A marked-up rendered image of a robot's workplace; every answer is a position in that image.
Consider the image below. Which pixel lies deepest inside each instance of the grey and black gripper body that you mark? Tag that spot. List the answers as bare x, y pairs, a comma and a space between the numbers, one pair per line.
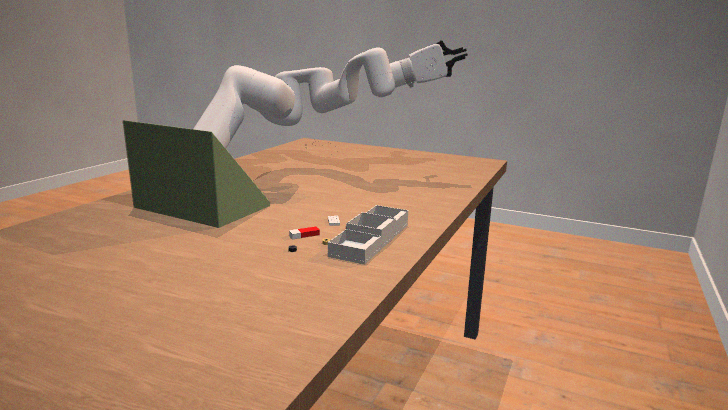
429, 64

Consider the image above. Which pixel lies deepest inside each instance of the white rack of bins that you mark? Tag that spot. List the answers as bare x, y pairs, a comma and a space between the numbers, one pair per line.
368, 233

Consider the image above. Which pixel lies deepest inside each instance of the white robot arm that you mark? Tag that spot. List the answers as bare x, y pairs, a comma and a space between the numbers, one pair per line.
279, 100

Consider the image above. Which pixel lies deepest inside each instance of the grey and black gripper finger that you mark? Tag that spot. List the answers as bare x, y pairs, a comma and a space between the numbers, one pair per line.
448, 51
452, 62

